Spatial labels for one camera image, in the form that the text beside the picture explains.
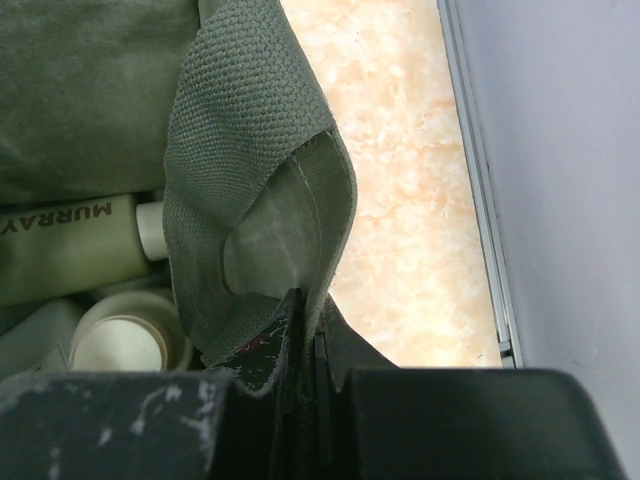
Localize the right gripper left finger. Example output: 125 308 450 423
1 289 303 479

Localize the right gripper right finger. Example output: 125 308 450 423
315 299 624 479

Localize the green bottle white cap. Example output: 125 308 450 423
69 289 193 372

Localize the cream white bottle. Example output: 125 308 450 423
1 194 168 307

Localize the olive green canvas bag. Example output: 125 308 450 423
1 1 356 366

